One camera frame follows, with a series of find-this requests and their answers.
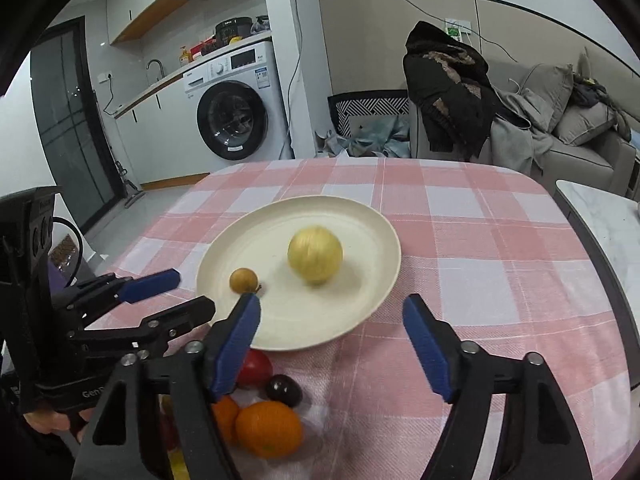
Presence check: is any orange tangerine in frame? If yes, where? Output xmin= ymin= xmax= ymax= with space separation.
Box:
xmin=234 ymin=401 xmax=304 ymax=460
xmin=212 ymin=396 xmax=240 ymax=445

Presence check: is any dark cherry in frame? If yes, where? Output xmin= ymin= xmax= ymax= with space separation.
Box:
xmin=265 ymin=374 xmax=304 ymax=408

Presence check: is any brown longan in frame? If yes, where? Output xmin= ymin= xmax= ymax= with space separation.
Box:
xmin=229 ymin=268 xmax=262 ymax=295

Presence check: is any green-yellow citrus fruit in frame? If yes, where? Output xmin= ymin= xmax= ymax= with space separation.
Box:
xmin=288 ymin=226 xmax=344 ymax=285

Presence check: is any person's left hand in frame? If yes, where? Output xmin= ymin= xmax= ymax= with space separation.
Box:
xmin=24 ymin=408 xmax=86 ymax=441

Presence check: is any cream round plate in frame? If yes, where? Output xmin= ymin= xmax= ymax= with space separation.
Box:
xmin=195 ymin=195 xmax=402 ymax=351

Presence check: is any white kitchen cabinet counter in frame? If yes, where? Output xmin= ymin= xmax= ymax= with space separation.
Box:
xmin=116 ymin=32 xmax=271 ymax=184

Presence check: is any pink checkered tablecloth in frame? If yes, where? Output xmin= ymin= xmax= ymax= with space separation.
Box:
xmin=103 ymin=158 xmax=634 ymax=479

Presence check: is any black glass door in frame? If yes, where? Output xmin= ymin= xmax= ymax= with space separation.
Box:
xmin=30 ymin=18 xmax=125 ymax=233

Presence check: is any white washing machine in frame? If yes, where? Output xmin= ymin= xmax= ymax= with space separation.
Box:
xmin=182 ymin=40 xmax=293 ymax=172

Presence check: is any yellow bottle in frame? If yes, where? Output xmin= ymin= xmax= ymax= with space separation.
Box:
xmin=179 ymin=47 xmax=193 ymax=66

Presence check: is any grey sofa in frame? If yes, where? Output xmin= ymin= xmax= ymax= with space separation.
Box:
xmin=404 ymin=51 xmax=636 ymax=195

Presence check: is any grey blanket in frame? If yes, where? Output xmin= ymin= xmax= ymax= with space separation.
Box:
xmin=489 ymin=88 xmax=553 ymax=176

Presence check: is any black rice cooker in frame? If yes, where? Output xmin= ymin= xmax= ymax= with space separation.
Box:
xmin=215 ymin=16 xmax=253 ymax=47

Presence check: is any black patterned basket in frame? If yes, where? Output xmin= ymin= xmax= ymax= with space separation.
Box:
xmin=322 ymin=89 xmax=411 ymax=158

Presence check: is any grey cushion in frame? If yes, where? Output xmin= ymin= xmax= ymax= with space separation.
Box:
xmin=553 ymin=102 xmax=617 ymax=146
xmin=518 ymin=63 xmax=574 ymax=133

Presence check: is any black jacket on chair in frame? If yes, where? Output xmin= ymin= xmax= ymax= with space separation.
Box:
xmin=402 ymin=21 xmax=499 ymax=162

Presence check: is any black cable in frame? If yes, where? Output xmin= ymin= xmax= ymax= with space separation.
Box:
xmin=49 ymin=216 xmax=86 ymax=291

